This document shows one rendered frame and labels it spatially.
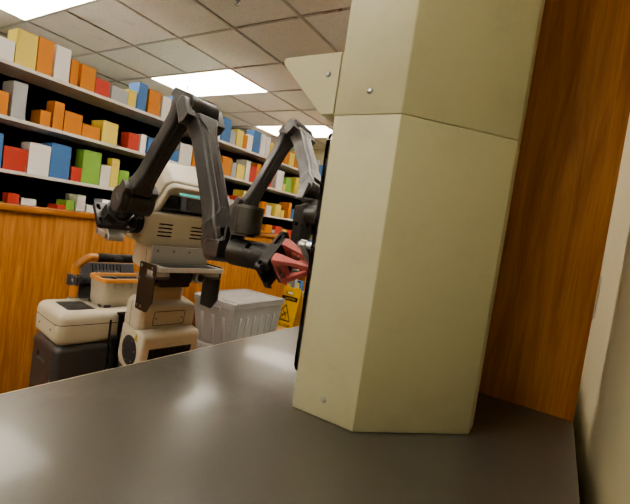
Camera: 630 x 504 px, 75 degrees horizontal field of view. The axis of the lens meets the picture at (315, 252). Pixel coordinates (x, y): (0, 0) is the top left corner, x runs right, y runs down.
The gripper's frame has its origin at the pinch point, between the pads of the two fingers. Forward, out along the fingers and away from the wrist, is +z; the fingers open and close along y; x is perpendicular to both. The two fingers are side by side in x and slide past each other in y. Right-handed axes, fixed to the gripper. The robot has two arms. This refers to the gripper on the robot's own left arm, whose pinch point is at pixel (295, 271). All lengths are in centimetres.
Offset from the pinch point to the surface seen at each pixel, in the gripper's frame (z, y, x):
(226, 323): 58, -120, 109
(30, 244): 14, -162, 2
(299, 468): 16, 43, -60
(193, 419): 16, 26, -61
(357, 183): -21, 39, -46
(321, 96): -34, 30, -46
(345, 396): 11, 42, -46
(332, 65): -39, 31, -46
